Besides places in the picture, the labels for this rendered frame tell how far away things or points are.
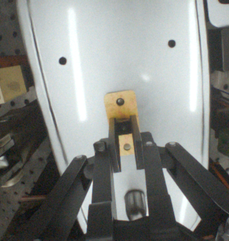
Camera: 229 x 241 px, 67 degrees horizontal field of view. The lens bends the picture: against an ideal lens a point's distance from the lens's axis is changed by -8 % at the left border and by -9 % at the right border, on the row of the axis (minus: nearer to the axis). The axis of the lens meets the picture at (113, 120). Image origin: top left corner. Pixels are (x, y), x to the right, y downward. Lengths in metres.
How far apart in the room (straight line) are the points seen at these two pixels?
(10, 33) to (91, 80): 0.42
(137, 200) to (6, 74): 0.23
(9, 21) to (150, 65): 0.47
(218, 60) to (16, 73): 0.26
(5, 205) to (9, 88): 0.73
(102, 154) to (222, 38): 0.22
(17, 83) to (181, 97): 0.19
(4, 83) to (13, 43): 0.41
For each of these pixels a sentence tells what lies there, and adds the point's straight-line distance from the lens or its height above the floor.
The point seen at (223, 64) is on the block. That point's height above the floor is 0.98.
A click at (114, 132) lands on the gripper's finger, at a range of 0.18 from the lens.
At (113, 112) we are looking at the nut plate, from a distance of 0.23.
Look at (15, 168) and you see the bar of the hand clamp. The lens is 0.24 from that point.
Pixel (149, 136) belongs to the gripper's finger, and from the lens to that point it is 0.18.
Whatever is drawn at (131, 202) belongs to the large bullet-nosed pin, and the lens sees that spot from 0.28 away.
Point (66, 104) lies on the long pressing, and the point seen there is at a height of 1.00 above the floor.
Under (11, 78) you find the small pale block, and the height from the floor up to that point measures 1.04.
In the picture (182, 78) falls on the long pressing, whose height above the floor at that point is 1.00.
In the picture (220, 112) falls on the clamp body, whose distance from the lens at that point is 0.35.
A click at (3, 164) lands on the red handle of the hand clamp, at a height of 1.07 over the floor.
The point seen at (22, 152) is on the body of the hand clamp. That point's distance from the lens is 0.26.
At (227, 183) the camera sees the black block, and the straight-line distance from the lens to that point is 0.41.
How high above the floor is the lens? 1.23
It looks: 70 degrees down
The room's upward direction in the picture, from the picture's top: 177 degrees counter-clockwise
